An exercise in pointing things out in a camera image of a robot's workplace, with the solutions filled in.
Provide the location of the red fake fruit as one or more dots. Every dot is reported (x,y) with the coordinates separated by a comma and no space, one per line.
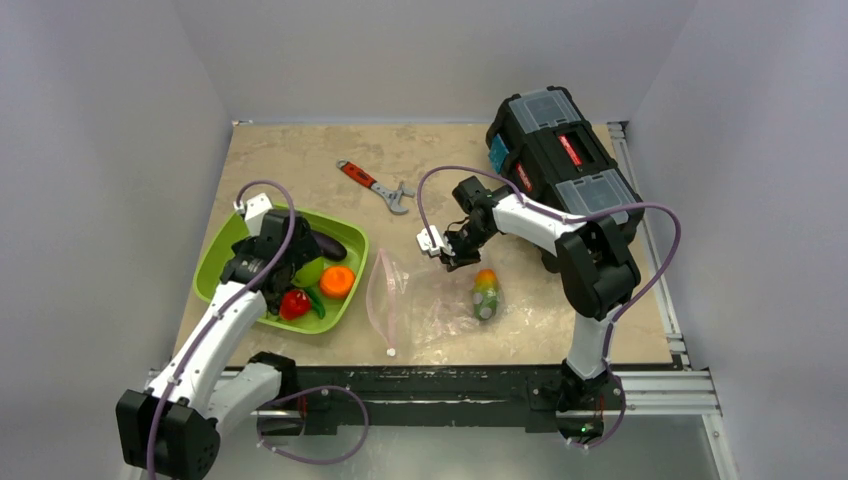
(294,304)

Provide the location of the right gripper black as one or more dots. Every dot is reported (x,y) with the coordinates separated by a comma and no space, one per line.
(457,253)

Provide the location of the green orange fake mango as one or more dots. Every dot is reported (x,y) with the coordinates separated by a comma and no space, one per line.
(486,293)

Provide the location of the green plastic tray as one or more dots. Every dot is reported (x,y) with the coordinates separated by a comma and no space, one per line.
(218,252)

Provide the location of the purple fake eggplant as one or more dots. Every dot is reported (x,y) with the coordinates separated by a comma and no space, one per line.
(330,248)

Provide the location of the green fake chili pepper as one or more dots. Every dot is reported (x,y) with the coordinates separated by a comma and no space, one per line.
(316,303)

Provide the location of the black plastic toolbox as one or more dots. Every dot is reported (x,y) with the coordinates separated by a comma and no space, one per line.
(543,143)

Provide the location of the red handled adjustable wrench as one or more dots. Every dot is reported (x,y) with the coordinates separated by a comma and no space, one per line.
(392,197)

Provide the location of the clear zip top bag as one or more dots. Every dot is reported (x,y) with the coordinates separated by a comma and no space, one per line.
(411,306)

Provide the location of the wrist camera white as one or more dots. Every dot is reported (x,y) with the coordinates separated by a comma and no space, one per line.
(252,212)
(433,243)

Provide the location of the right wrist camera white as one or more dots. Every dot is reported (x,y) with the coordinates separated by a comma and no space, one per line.
(433,243)

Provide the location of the orange fake tangerine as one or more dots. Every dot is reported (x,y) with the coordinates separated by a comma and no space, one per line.
(336,282)

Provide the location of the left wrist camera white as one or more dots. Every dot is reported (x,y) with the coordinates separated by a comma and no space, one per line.
(252,212)

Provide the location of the black mounting base rail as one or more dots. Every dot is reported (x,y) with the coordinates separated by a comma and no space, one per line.
(534,398)

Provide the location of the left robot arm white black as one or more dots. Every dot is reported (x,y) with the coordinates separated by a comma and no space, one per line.
(174,427)

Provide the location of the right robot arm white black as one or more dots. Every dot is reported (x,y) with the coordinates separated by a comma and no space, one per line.
(597,270)

